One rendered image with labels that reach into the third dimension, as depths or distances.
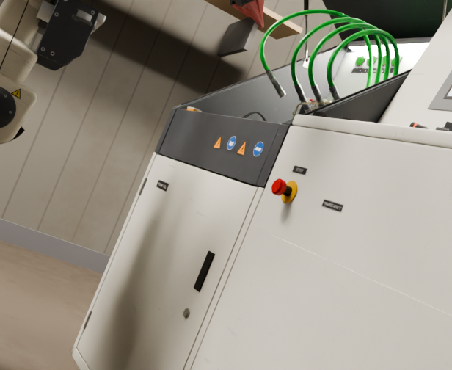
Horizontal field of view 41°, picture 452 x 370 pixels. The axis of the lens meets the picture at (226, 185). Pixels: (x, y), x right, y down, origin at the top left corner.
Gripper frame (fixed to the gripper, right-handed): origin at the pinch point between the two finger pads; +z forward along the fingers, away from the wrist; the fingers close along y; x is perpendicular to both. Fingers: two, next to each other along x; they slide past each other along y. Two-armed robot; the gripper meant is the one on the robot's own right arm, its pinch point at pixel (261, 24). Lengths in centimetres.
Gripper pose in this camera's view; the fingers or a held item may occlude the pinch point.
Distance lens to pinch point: 169.1
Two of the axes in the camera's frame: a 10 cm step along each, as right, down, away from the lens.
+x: -2.6, -0.8, 9.6
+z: 3.8, 9.1, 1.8
